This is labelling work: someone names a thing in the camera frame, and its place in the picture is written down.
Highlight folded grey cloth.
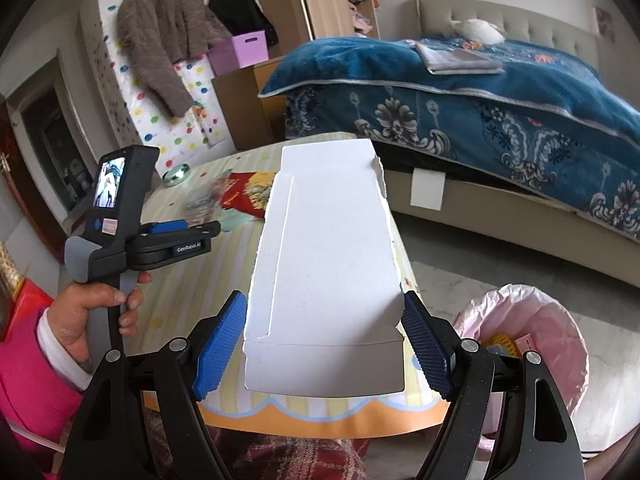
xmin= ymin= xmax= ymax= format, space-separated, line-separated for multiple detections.
xmin=415 ymin=42 xmax=505 ymax=76

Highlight wooden wardrobe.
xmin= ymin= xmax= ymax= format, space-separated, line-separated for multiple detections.
xmin=227 ymin=0 xmax=381 ymax=61

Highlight wooden nightstand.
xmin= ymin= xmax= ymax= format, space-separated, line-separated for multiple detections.
xmin=211 ymin=55 xmax=291 ymax=151

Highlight pink storage box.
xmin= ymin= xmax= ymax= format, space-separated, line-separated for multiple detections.
xmin=207 ymin=31 xmax=268 ymax=75

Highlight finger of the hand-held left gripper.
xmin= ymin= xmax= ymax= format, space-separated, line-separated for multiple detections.
xmin=142 ymin=220 xmax=188 ymax=236
xmin=184 ymin=220 xmax=222 ymax=242

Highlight pink-lined trash bin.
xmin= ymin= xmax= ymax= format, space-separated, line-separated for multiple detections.
xmin=452 ymin=284 xmax=591 ymax=461

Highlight brown knit jacket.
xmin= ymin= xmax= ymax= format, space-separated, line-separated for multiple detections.
xmin=116 ymin=0 xmax=233 ymax=117

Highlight bed with blue blanket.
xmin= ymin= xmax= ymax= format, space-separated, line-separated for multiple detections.
xmin=257 ymin=37 xmax=640 ymax=246

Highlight pale green paper packet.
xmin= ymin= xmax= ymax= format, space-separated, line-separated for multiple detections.
xmin=220 ymin=207 xmax=262 ymax=233

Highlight small wall picture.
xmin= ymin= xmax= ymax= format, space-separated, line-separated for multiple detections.
xmin=592 ymin=6 xmax=616 ymax=41

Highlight person's left forearm pink sleeve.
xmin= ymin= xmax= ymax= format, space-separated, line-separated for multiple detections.
xmin=0 ymin=305 xmax=93 ymax=466

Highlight clear plastic wrapper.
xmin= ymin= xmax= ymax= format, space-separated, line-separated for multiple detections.
xmin=185 ymin=180 xmax=236 ymax=228

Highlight white paper tag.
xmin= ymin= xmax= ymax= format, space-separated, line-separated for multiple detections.
xmin=411 ymin=167 xmax=445 ymax=209

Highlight red yellow snack bag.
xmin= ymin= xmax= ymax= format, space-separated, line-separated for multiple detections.
xmin=217 ymin=170 xmax=278 ymax=218

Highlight white polka-dot cabinet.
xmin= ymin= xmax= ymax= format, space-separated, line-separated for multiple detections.
xmin=102 ymin=5 xmax=236 ymax=176

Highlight white cardboard box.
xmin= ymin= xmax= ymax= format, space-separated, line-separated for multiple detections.
xmin=243 ymin=137 xmax=406 ymax=395

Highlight person's left hand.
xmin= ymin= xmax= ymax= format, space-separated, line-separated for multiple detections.
xmin=50 ymin=272 xmax=153 ymax=363

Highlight person's red plaid pants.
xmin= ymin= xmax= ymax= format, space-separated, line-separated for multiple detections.
xmin=145 ymin=410 xmax=371 ymax=480

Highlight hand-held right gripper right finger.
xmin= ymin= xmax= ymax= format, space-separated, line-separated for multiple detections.
xmin=402 ymin=291 xmax=586 ymax=480

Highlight dark wooden door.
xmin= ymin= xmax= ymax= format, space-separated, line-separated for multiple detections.
xmin=0 ymin=97 xmax=63 ymax=263

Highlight yellow striped tablecloth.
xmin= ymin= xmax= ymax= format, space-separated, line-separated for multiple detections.
xmin=122 ymin=132 xmax=451 ymax=438

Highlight yellow packet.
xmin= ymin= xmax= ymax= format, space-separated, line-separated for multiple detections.
xmin=487 ymin=337 xmax=521 ymax=358

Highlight red plastic stool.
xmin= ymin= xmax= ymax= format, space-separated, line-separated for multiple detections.
xmin=0 ymin=280 xmax=53 ymax=341

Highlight black jacket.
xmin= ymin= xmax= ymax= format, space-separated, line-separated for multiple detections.
xmin=207 ymin=0 xmax=278 ymax=46

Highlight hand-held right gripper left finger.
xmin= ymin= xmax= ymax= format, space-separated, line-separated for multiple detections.
xmin=62 ymin=290 xmax=248 ymax=480

